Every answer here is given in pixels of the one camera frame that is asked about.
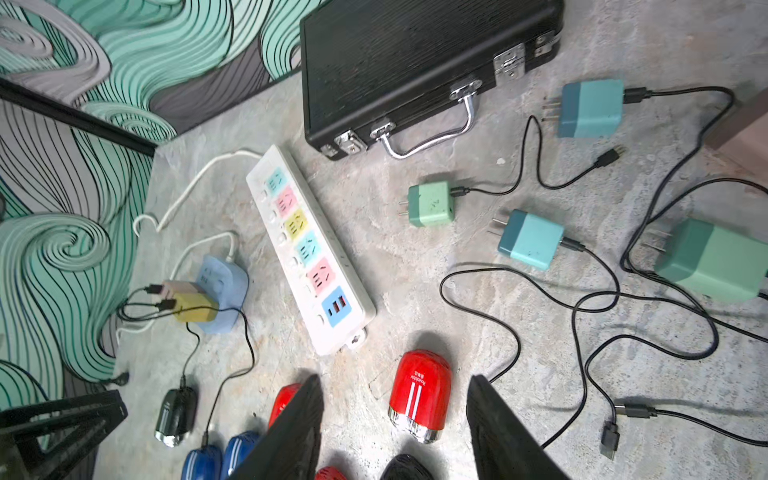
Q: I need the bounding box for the black briefcase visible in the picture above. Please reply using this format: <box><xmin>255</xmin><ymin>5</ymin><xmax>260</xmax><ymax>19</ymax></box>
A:
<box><xmin>300</xmin><ymin>0</ymin><xmax>565</xmax><ymax>161</ymax></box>

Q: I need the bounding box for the blue shaver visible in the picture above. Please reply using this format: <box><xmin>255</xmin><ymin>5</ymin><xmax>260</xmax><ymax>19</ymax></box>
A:
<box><xmin>220</xmin><ymin>431</ymin><xmax>261</xmax><ymax>480</ymax></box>
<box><xmin>181</xmin><ymin>445</ymin><xmax>223</xmax><ymax>480</ymax></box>

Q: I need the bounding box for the black screw knob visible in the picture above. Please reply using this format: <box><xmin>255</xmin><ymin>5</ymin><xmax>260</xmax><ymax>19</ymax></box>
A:
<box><xmin>99</xmin><ymin>372</ymin><xmax>130</xmax><ymax>387</ymax></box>

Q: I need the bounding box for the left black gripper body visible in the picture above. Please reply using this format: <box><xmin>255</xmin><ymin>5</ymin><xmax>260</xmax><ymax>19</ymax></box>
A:
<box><xmin>1</xmin><ymin>390</ymin><xmax>128</xmax><ymax>479</ymax></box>

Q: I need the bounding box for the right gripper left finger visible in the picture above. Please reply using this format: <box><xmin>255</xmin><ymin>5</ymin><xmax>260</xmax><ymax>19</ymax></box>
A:
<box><xmin>230</xmin><ymin>374</ymin><xmax>324</xmax><ymax>479</ymax></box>

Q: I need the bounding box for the blue shaver front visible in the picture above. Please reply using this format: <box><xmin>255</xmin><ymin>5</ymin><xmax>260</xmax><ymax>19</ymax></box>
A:
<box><xmin>181</xmin><ymin>445</ymin><xmax>223</xmax><ymax>480</ymax></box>

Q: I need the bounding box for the green charger adapter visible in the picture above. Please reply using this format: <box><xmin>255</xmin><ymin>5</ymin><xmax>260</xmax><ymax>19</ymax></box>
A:
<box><xmin>641</xmin><ymin>218</ymin><xmax>767</xmax><ymax>303</ymax></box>
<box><xmin>405</xmin><ymin>181</ymin><xmax>455</xmax><ymax>228</ymax></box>

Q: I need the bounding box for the white power strip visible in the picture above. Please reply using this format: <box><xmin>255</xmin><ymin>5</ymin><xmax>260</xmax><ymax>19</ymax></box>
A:
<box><xmin>246</xmin><ymin>145</ymin><xmax>376</xmax><ymax>356</ymax></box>

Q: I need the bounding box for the red shaver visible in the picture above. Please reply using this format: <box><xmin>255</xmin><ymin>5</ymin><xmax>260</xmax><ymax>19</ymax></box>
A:
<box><xmin>315</xmin><ymin>466</ymin><xmax>347</xmax><ymax>480</ymax></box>
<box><xmin>268</xmin><ymin>383</ymin><xmax>302</xmax><ymax>429</ymax></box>
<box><xmin>388</xmin><ymin>349</ymin><xmax>452</xmax><ymax>444</ymax></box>

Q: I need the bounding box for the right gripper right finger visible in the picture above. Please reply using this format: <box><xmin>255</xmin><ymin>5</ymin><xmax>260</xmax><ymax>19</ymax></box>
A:
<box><xmin>466</xmin><ymin>375</ymin><xmax>567</xmax><ymax>479</ymax></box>

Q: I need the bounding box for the light blue socket cube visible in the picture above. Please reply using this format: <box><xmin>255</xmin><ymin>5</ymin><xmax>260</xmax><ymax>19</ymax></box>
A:
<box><xmin>195</xmin><ymin>255</ymin><xmax>249</xmax><ymax>335</ymax></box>

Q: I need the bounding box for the pink charger adapter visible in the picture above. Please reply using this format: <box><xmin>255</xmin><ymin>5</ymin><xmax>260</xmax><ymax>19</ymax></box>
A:
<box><xmin>704</xmin><ymin>89</ymin><xmax>767</xmax><ymax>182</ymax></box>

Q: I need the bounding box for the beige charger adapter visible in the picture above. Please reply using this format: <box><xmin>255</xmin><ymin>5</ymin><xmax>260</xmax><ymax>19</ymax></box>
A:
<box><xmin>160</xmin><ymin>280</ymin><xmax>203</xmax><ymax>299</ymax></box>

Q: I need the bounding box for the teal charger adapter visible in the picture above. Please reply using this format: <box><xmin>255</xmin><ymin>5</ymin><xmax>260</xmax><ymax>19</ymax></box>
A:
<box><xmin>492</xmin><ymin>209</ymin><xmax>565</xmax><ymax>271</ymax></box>
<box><xmin>542</xmin><ymin>79</ymin><xmax>625</xmax><ymax>138</ymax></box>

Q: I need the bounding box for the yellow charger adapter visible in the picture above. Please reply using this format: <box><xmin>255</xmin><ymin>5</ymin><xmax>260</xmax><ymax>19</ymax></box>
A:
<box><xmin>173</xmin><ymin>293</ymin><xmax>219</xmax><ymax>323</ymax></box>

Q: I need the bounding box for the black shaver usb cable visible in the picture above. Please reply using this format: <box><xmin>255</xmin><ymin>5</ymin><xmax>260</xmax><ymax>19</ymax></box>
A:
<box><xmin>116</xmin><ymin>283</ymin><xmax>202</xmax><ymax>391</ymax></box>

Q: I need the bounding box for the blue shaver usb cable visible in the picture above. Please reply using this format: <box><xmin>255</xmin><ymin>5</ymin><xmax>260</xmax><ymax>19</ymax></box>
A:
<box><xmin>614</xmin><ymin>287</ymin><xmax>768</xmax><ymax>448</ymax></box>

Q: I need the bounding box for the white power cord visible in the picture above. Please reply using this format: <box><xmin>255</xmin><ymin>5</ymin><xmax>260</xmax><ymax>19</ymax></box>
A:
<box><xmin>113</xmin><ymin>149</ymin><xmax>265</xmax><ymax>337</ymax></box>

